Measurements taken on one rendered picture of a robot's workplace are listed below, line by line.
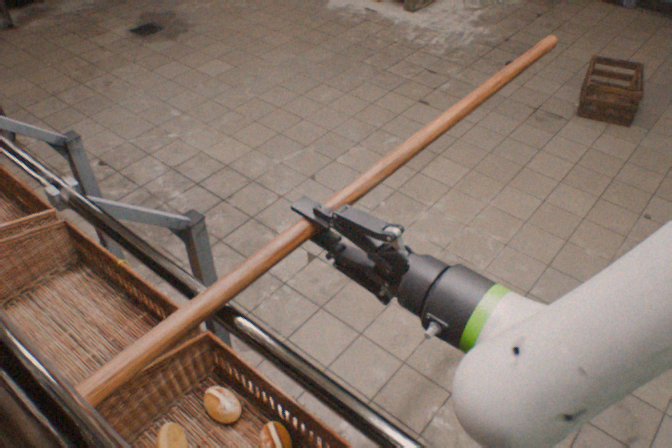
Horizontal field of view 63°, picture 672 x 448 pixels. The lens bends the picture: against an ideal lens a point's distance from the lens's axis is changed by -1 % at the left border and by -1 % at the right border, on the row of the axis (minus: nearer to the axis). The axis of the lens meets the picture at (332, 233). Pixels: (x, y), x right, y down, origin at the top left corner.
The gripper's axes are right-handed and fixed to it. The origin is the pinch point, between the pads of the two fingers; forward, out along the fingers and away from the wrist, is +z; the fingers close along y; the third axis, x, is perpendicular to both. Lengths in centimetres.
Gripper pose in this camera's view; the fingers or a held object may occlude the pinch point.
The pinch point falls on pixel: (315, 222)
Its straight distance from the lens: 77.5
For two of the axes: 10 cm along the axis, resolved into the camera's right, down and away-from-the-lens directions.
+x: 6.5, -5.2, 5.5
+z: -7.6, -4.4, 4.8
